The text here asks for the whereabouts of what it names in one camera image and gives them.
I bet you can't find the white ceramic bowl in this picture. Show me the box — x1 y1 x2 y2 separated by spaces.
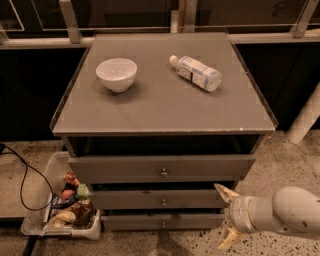
96 58 137 93

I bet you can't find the clear plastic water bottle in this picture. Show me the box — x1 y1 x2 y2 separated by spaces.
169 55 222 92

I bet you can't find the metal window rail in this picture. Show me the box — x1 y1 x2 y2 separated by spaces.
1 0 320 49

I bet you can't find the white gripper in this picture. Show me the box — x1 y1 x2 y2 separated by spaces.
214 183 256 251

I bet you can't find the grey drawer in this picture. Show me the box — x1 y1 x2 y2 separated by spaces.
89 190 226 210
101 214 224 231
68 154 255 184

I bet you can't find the red snack packet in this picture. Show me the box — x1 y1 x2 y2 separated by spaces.
63 172 79 188

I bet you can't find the green snack packet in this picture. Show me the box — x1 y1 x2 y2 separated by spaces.
76 183 89 200

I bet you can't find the clear plastic storage bin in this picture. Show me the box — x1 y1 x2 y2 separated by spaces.
21 151 101 240

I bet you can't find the white pipe leg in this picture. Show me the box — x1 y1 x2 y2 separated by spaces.
287 82 320 144

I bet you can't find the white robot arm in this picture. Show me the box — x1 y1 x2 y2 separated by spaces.
215 184 320 250

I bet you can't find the grey bottom drawer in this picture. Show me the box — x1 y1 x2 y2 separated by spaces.
101 214 224 231

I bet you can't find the brown snack bag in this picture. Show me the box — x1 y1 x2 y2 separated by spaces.
49 200 94 227

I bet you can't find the grey top drawer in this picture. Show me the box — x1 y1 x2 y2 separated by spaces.
68 154 255 184

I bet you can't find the grey drawer cabinet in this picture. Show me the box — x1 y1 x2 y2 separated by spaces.
51 33 277 216

